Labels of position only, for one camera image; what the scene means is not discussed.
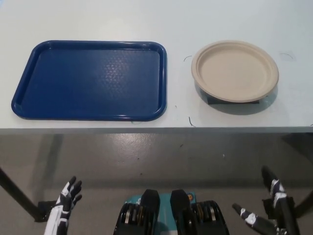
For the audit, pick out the black table foot plate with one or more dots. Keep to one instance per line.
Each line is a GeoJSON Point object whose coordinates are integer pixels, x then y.
{"type": "Point", "coordinates": [46, 208]}

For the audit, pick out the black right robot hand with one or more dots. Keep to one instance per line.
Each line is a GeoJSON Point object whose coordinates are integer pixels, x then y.
{"type": "Point", "coordinates": [281, 218]}

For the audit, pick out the blue plastic serving tray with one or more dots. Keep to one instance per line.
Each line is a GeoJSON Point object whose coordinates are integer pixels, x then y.
{"type": "Point", "coordinates": [88, 80]}

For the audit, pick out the beige round paper plate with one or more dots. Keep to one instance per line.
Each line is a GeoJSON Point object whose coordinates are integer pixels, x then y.
{"type": "Point", "coordinates": [234, 71]}

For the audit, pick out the black metal table leg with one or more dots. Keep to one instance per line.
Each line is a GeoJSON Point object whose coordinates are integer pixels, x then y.
{"type": "Point", "coordinates": [17, 193]}
{"type": "Point", "coordinates": [304, 202]}

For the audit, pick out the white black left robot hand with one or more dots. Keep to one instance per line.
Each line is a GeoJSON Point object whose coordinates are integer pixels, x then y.
{"type": "Point", "coordinates": [60, 213]}

